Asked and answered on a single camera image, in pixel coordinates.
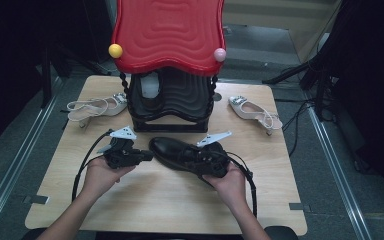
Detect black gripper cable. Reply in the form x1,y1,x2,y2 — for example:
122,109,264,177
226,151,259,218
71,129,115,203

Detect black leather shoe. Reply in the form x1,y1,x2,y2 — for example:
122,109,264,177
148,136,228,179
139,70,164,113

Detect black rounded pad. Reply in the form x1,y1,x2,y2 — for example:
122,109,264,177
20,227,53,240
264,225,299,240

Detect grey tape strip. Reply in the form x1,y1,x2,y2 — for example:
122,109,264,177
22,194,50,205
288,202,312,213

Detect black tripod stand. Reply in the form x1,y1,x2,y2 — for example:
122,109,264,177
262,58,336,122

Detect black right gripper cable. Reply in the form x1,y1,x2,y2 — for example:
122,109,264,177
226,151,259,218

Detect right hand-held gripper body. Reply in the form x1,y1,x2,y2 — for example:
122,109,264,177
195,130,233,179

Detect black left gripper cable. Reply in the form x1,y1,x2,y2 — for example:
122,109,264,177
71,129,115,203

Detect black floor cables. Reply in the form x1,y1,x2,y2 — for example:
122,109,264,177
274,98,316,158

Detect red and black shoe rack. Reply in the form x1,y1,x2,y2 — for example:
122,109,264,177
108,0,228,134

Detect person's left hand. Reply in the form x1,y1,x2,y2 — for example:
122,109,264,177
81,156,137,202

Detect white rhinestone high-heel shoe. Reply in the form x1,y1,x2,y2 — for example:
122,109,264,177
228,95,284,137
66,92,129,129

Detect person's right hand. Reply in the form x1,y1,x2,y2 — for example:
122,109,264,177
201,163,250,211

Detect black curtain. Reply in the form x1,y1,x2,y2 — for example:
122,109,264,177
308,0,384,201
0,0,116,156

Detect metal floor rail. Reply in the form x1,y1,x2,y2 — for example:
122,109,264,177
0,76,64,236
306,106,374,240

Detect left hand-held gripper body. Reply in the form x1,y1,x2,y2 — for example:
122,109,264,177
96,125,138,170

